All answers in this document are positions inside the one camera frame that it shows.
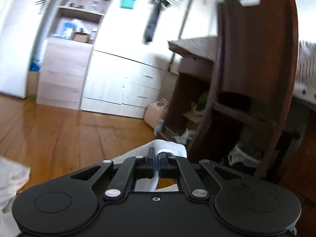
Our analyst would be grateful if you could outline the dark hanging cloth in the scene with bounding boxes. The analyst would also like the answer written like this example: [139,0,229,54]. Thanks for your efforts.
[144,0,169,44]

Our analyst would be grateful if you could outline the white patterned bedsheet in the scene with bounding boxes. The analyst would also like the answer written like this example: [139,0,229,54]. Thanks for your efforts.
[295,39,316,99]

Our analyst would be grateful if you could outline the small cardboard box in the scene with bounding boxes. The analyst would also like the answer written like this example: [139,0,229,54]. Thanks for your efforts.
[71,32,90,43]

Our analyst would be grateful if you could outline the white shirt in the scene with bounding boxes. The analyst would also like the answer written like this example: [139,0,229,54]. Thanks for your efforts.
[116,139,187,193]

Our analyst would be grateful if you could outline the waste bin with bag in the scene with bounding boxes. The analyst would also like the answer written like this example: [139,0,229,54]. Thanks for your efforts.
[227,143,263,176]

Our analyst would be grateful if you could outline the dark wooden chair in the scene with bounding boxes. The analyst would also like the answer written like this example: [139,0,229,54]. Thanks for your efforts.
[189,0,300,181]

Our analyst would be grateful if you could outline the pink container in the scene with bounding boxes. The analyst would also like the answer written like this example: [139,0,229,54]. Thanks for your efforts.
[144,99,171,131]

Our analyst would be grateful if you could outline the white crumpled bag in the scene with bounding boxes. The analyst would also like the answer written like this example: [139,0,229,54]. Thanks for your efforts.
[173,128,196,145]

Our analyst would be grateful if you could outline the teal box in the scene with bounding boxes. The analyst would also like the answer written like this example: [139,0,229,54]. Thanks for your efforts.
[120,0,137,9]

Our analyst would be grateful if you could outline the blue printed box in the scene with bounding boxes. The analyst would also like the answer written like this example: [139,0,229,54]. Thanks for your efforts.
[62,22,74,39]

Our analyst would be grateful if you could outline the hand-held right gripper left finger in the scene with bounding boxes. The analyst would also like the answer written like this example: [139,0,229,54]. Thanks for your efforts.
[70,148,156,201]

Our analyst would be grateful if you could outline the white wardrobe cabinet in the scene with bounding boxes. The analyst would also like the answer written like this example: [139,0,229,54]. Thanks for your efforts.
[80,0,220,119]

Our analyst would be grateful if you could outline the large cardboard box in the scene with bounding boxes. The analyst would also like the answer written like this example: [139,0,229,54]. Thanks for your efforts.
[27,71,40,94]

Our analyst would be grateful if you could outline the patterned desk cloth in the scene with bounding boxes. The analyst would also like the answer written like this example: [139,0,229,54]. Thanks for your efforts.
[168,37,219,62]

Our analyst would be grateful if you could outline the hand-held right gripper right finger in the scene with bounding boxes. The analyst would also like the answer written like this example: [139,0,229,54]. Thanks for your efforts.
[158,152,244,200]

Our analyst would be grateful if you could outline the light wood shelf unit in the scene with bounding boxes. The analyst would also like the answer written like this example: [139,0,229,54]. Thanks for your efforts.
[36,0,116,110]

